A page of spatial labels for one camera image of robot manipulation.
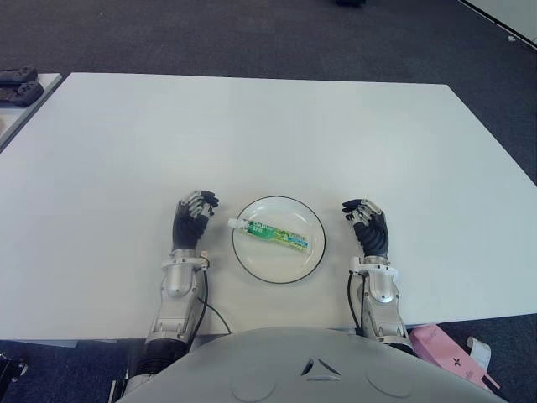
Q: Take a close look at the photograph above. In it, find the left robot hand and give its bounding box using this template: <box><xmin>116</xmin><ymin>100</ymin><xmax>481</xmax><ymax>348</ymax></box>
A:
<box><xmin>172</xmin><ymin>189</ymin><xmax>221</xmax><ymax>252</ymax></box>

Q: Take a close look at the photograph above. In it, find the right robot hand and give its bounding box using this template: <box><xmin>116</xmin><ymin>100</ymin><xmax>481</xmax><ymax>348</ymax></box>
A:
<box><xmin>341</xmin><ymin>198</ymin><xmax>389</xmax><ymax>259</ymax></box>

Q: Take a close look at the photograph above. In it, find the green white toothpaste tube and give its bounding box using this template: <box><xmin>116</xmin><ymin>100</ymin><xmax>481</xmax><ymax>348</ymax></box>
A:
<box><xmin>227</xmin><ymin>217</ymin><xmax>310</xmax><ymax>256</ymax></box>

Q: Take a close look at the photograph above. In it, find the white plate black rim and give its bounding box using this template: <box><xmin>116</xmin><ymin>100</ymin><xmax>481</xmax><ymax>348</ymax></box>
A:
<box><xmin>232</xmin><ymin>196</ymin><xmax>327</xmax><ymax>285</ymax></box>

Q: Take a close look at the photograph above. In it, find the pink cardboard box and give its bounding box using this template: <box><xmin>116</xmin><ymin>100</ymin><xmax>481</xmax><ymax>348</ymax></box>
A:
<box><xmin>409</xmin><ymin>325</ymin><xmax>501</xmax><ymax>390</ymax></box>

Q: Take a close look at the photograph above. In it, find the grey robot torso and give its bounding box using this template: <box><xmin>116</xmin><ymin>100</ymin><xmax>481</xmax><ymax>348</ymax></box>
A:
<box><xmin>119</xmin><ymin>327</ymin><xmax>500</xmax><ymax>403</ymax></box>

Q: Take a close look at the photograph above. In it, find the white paper strip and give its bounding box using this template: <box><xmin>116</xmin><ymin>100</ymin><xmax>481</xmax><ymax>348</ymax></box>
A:
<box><xmin>465</xmin><ymin>336</ymin><xmax>492</xmax><ymax>373</ymax></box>

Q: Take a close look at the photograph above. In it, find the white side table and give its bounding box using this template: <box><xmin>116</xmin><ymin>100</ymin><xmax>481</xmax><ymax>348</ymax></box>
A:
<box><xmin>0</xmin><ymin>73</ymin><xmax>64</xmax><ymax>153</ymax></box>

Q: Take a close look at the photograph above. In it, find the black game controller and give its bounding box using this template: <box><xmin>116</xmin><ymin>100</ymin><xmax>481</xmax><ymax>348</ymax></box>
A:
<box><xmin>0</xmin><ymin>66</ymin><xmax>38</xmax><ymax>83</ymax></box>
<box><xmin>0</xmin><ymin>81</ymin><xmax>45</xmax><ymax>107</ymax></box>

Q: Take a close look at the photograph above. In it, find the black device with screws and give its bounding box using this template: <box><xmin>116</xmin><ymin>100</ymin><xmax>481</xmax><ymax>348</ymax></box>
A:
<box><xmin>0</xmin><ymin>352</ymin><xmax>29</xmax><ymax>383</ymax></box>

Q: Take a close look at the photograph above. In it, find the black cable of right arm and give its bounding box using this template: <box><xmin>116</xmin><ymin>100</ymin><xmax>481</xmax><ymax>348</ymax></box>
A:
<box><xmin>347</xmin><ymin>272</ymin><xmax>364</xmax><ymax>335</ymax></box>

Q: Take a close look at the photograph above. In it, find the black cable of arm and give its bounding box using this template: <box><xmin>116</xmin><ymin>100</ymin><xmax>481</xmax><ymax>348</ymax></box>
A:
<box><xmin>347</xmin><ymin>272</ymin><xmax>364</xmax><ymax>335</ymax></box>
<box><xmin>196</xmin><ymin>268</ymin><xmax>232</xmax><ymax>335</ymax></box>

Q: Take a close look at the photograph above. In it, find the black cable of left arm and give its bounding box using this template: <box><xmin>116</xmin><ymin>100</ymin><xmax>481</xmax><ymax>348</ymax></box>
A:
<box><xmin>196</xmin><ymin>268</ymin><xmax>232</xmax><ymax>335</ymax></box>

